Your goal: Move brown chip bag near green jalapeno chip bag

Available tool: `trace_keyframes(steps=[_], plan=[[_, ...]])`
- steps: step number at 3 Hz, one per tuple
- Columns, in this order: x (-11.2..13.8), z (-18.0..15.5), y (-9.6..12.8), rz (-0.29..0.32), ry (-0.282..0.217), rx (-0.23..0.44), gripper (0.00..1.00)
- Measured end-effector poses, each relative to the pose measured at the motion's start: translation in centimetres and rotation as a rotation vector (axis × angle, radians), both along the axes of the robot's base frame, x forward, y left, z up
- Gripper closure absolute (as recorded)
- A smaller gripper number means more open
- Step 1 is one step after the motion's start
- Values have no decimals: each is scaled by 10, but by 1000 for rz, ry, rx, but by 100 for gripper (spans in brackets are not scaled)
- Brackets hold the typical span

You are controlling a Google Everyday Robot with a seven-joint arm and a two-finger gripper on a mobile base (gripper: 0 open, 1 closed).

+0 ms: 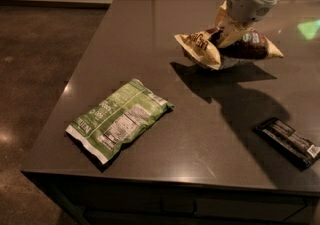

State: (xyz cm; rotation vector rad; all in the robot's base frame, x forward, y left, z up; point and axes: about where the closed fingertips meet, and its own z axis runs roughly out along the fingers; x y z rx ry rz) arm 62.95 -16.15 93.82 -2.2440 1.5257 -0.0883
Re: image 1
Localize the black snack bar wrapper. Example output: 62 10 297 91
254 117 320 169

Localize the green jalapeno chip bag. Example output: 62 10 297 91
66 79 173 165

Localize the dark cabinet drawer front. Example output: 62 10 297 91
60 181 319 225

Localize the brown chip bag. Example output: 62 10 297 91
174 28 283 70

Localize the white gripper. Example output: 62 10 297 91
214 0 277 48

